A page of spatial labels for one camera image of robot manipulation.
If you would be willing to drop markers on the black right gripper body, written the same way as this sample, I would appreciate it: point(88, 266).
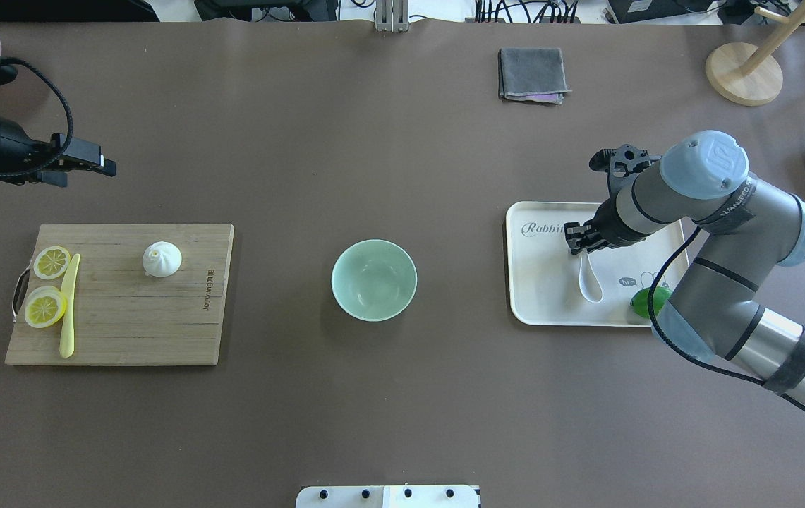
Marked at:
point(604, 217)

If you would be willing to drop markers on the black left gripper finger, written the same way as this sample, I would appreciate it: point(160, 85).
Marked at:
point(108, 167)

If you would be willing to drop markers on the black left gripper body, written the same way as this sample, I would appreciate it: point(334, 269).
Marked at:
point(0, 143)

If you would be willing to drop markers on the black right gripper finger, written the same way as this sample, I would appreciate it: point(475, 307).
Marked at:
point(575, 234)

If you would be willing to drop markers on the white ceramic spoon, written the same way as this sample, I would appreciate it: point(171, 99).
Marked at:
point(589, 284)

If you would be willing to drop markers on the white steamed bun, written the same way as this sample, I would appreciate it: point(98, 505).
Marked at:
point(161, 259)

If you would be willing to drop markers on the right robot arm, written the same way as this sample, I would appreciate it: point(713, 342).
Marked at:
point(712, 318)

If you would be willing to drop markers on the light green bowl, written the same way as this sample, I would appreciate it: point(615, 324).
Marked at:
point(374, 280)

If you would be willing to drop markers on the white serving tray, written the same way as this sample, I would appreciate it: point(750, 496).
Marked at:
point(543, 276)

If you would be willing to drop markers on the green lime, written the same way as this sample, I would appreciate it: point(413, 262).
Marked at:
point(645, 302)

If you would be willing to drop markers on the upper lemon slice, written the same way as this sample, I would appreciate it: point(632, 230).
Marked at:
point(51, 263)

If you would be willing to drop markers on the lemon slice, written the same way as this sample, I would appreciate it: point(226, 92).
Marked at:
point(44, 306)
point(51, 263)

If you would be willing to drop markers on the lower lemon slice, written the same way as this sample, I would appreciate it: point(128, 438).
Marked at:
point(44, 306)

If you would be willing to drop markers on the bamboo cutting board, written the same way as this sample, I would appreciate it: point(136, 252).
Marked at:
point(122, 316)

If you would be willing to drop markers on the grey folded cloth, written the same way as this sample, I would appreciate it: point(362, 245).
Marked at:
point(532, 74)

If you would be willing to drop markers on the yellow plastic knife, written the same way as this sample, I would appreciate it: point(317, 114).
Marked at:
point(67, 289)

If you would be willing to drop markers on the wooden mug tree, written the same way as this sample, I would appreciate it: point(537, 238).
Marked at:
point(747, 74)

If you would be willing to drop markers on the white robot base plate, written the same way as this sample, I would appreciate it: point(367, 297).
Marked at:
point(425, 495)

